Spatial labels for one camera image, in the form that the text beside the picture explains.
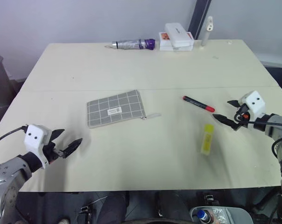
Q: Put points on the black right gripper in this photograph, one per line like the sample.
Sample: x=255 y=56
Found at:
x=242 y=117

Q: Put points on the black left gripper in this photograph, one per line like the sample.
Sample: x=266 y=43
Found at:
x=50 y=151

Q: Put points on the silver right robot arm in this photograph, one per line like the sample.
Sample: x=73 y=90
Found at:
x=277 y=123

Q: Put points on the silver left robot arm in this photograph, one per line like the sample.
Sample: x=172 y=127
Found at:
x=8 y=172

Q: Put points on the grey checked fabric pouch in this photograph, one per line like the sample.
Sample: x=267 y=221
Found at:
x=113 y=109

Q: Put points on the white phone box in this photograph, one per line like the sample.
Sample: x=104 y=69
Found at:
x=177 y=33

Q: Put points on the red and black marker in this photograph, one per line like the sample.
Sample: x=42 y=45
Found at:
x=197 y=103

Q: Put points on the white box with orange label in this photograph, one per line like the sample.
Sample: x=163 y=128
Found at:
x=164 y=40

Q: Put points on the dark vertical pole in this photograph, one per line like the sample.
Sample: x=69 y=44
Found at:
x=200 y=18

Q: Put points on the grey bin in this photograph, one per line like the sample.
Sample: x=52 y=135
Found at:
x=234 y=215

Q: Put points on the blue capped bottle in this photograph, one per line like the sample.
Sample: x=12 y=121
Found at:
x=203 y=215

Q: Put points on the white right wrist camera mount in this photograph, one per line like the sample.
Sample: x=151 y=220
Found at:
x=254 y=102

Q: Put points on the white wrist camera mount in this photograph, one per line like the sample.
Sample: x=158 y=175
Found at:
x=34 y=137
x=254 y=102

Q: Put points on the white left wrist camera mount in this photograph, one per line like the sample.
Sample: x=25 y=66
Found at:
x=34 y=137

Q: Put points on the white camera post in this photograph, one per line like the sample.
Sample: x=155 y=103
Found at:
x=206 y=35

